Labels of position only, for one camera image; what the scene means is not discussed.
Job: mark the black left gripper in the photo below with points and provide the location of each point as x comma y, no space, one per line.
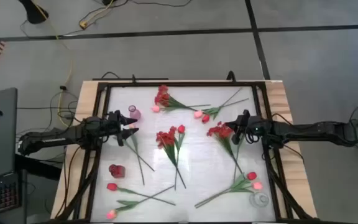
112,129

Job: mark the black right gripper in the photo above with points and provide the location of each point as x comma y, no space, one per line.
250,127

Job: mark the red small-blossom flower bunch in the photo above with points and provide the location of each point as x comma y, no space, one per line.
221,131
163,98
166,139

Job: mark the purple glass vase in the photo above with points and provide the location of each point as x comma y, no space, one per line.
135,113

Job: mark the red glass vase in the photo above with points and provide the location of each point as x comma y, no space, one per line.
117,171

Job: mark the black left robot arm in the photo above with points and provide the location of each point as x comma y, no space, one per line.
57,137

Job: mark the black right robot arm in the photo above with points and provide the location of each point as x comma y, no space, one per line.
306,129

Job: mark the clear glass vase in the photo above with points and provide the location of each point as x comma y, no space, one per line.
259,200

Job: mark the pink tulip stems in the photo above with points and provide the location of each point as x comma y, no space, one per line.
182,84

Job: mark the black desk base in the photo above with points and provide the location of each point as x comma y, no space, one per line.
36,168

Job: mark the laptop computer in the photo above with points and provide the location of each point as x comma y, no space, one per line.
2,140

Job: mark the black stand foot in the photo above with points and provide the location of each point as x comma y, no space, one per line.
34,14

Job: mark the black frame clip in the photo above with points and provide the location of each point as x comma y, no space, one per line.
231,77

